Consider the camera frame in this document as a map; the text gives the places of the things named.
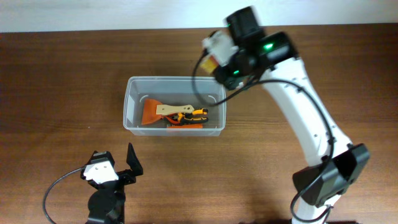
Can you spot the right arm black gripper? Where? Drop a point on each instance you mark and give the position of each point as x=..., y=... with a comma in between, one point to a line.
x=222, y=75

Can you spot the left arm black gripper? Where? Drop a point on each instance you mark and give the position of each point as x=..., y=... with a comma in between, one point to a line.
x=130, y=177

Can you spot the boxed coloured screwdriver set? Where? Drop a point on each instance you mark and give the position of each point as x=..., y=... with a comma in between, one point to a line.
x=209, y=64

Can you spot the orange scraper wooden handle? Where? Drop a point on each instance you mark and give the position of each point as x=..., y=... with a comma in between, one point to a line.
x=155, y=110

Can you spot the red handled wire cutters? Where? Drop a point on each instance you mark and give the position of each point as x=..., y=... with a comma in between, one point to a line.
x=174, y=120

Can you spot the yellow black long-nose pliers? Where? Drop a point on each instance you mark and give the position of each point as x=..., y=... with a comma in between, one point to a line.
x=196, y=117

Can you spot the orange screwdriver bit holder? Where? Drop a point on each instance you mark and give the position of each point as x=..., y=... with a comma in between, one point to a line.
x=185, y=126

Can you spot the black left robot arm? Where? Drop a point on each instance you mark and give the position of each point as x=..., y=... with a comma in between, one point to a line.
x=106, y=204

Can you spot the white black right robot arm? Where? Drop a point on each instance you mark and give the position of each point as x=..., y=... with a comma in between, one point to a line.
x=333, y=161

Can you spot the clear plastic container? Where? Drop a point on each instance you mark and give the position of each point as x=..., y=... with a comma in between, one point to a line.
x=169, y=90

